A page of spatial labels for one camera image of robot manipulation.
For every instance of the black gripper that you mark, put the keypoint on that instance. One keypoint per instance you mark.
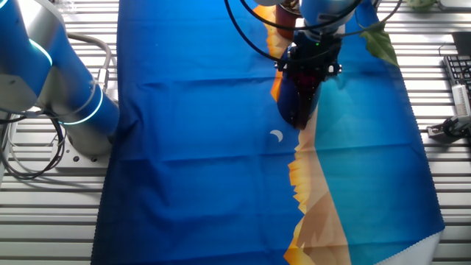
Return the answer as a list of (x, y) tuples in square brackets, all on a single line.
[(312, 55)]

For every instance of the round plant pot with soil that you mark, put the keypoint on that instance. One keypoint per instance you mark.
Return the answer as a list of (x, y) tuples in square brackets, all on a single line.
[(285, 22)]

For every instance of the black keyboard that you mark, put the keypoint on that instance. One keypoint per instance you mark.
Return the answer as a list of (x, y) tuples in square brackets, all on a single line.
[(458, 68)]

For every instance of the black flat device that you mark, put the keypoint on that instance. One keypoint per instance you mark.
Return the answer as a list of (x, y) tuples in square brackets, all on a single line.
[(463, 43)]

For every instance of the dark red translucent watering can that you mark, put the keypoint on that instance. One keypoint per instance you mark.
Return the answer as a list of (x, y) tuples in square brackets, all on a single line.
[(300, 103)]

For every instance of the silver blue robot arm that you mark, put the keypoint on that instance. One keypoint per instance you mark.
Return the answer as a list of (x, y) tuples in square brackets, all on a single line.
[(55, 73)]

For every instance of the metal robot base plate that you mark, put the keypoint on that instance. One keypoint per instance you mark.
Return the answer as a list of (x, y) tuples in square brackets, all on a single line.
[(84, 162)]

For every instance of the blue landscape print cloth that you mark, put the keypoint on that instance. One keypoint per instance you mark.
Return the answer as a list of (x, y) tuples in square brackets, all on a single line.
[(202, 147)]

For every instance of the grey flat device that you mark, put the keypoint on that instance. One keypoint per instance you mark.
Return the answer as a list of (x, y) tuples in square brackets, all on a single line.
[(454, 3)]

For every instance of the small green leaf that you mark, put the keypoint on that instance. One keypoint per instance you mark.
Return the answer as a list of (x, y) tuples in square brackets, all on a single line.
[(380, 44)]

